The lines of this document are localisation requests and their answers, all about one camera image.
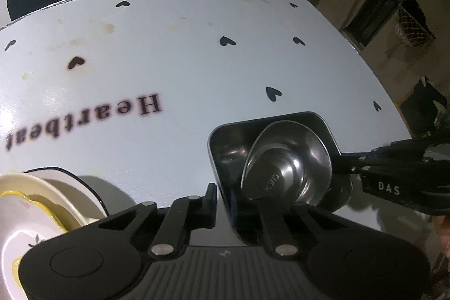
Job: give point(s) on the large steel rectangular tray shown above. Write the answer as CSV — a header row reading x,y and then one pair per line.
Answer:
x,y
228,152

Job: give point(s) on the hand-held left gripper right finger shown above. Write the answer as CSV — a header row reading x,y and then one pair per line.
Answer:
x,y
277,229

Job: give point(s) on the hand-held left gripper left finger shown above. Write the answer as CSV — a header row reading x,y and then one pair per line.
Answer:
x,y
211,205

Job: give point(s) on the white mesh bag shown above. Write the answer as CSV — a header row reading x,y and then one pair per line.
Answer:
x,y
415,29

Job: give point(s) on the round steel bowl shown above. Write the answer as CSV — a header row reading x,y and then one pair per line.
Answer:
x,y
288,159

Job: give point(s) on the white leaf-print square plate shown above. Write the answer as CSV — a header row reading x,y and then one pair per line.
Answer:
x,y
84,201

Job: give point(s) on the small floral ceramic bowl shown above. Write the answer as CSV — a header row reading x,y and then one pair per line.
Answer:
x,y
17,222

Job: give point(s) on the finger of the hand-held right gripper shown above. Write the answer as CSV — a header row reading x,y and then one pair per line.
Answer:
x,y
372,154
351,168

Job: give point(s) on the dark bag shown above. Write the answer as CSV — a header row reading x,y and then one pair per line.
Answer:
x,y
422,103

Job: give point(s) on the person's right hand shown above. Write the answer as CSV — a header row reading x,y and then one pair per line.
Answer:
x,y
443,233

